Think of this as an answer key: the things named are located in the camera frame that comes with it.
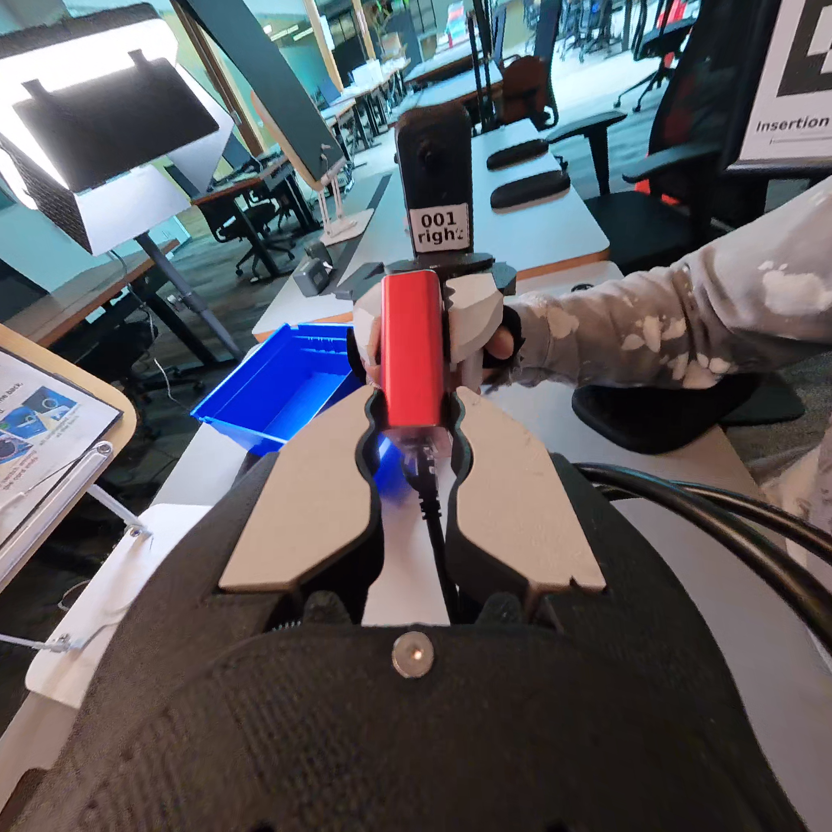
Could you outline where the grey tape strip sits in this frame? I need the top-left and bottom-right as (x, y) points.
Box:
(338, 172), (393, 287)

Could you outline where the person's right forearm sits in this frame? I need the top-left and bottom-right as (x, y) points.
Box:
(507, 175), (832, 469)

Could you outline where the grey light stand pole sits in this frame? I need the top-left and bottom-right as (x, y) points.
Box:
(133, 233), (241, 365)

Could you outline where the small grey device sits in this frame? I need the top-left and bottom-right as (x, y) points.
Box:
(292, 257), (335, 296)

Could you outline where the white board stand base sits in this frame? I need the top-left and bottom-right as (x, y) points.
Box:
(26, 504), (215, 709)
(316, 188), (376, 247)

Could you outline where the black ethernet cable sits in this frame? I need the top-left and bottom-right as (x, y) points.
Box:
(400, 437), (832, 654)

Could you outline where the person's torso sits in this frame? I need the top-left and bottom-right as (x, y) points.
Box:
(747, 416), (832, 553)

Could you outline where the black armrest pad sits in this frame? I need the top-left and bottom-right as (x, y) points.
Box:
(486, 138), (550, 171)
(491, 170), (572, 212)

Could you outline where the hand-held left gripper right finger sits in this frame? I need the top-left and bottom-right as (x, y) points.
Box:
(446, 388), (608, 602)

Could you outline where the wooden office desk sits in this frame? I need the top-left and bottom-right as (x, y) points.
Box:
(192, 156), (306, 261)
(0, 239), (181, 345)

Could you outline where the wooden instruction board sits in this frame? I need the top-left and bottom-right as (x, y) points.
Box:
(0, 325), (137, 586)

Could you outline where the brown office chair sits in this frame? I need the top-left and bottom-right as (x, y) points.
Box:
(500, 55), (560, 131)

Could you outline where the person's right hand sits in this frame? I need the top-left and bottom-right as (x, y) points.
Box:
(481, 305), (526, 390)

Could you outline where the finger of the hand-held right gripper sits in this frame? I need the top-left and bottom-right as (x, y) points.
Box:
(447, 273), (507, 365)
(353, 285), (386, 392)

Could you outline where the blue plastic bin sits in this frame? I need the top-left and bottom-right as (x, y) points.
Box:
(190, 323), (407, 504)

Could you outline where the printed fiducial tag sign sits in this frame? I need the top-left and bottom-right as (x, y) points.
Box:
(738, 0), (832, 163)

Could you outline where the red metal ethernet adapter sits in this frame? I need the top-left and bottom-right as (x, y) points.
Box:
(380, 270), (451, 430)

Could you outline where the dark wooden display board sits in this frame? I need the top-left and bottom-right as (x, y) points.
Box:
(172, 0), (345, 194)

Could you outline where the softbox studio light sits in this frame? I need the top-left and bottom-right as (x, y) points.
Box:
(0, 3), (238, 257)

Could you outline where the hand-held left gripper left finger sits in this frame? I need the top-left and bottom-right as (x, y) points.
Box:
(218, 388), (387, 605)

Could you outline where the black office chair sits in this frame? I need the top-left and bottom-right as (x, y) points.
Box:
(549, 0), (781, 274)
(195, 195), (287, 280)
(572, 370), (807, 456)

